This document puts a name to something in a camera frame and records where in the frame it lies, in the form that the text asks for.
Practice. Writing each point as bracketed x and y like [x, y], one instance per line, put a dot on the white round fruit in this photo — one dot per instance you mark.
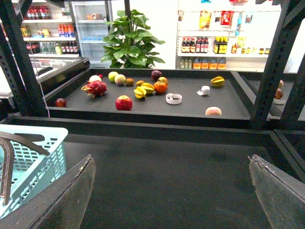
[95, 78]

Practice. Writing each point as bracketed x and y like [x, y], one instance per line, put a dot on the front yellow starfruit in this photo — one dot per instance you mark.
[140, 92]

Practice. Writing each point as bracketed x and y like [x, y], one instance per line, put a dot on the pink peach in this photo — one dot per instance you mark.
[213, 111]

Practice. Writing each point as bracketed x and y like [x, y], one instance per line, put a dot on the small brown kiwi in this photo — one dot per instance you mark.
[139, 83]

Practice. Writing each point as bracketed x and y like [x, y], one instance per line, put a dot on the yellow starfruit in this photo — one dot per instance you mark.
[149, 88]
[140, 92]
[218, 81]

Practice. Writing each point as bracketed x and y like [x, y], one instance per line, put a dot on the right yellow starfruit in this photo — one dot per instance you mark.
[218, 81]

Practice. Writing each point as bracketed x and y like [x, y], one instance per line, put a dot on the right sauce bottle shelf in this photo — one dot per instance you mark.
[225, 34]

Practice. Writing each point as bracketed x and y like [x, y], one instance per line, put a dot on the green potted plant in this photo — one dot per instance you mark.
[130, 43]

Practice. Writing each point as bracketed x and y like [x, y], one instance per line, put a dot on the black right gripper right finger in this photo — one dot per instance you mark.
[281, 196]

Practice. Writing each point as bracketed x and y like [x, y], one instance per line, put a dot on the light blue plastic basket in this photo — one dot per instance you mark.
[32, 171]

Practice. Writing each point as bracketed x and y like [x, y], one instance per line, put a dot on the glass door refrigerator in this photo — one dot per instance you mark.
[90, 18]

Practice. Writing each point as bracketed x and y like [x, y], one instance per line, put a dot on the pink dragon fruit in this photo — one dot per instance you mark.
[95, 88]

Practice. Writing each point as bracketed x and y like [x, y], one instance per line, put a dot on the black rack post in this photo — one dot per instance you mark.
[292, 14]
[16, 64]

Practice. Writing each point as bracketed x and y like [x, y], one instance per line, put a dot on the small dark red apple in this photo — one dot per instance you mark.
[60, 102]

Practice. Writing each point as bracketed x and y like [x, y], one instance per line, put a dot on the dark purple fruit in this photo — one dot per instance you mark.
[156, 74]

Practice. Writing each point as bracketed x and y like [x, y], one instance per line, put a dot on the red yellow mango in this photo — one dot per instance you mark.
[163, 80]

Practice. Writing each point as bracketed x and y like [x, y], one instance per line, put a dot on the red fruit on side tray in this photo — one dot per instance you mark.
[278, 94]

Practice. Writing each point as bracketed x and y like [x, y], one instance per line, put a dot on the chest freezer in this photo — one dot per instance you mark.
[53, 72]

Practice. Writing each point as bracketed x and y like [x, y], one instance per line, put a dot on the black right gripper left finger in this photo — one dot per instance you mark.
[59, 206]

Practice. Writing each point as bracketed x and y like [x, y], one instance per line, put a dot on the black left rack post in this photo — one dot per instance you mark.
[16, 64]

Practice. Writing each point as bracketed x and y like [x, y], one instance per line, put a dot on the black right rack post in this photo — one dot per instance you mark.
[292, 14]

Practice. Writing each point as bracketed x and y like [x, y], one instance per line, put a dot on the left drinks shelf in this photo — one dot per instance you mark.
[47, 26]

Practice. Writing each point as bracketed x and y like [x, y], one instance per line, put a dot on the black display tray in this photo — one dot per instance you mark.
[232, 99]

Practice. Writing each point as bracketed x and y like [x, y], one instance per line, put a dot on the small white label roll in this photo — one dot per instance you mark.
[205, 90]

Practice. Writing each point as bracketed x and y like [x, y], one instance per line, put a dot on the rear yellow starfruit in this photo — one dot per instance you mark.
[149, 88]

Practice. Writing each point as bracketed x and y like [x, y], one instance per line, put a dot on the green apple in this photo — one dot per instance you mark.
[111, 76]

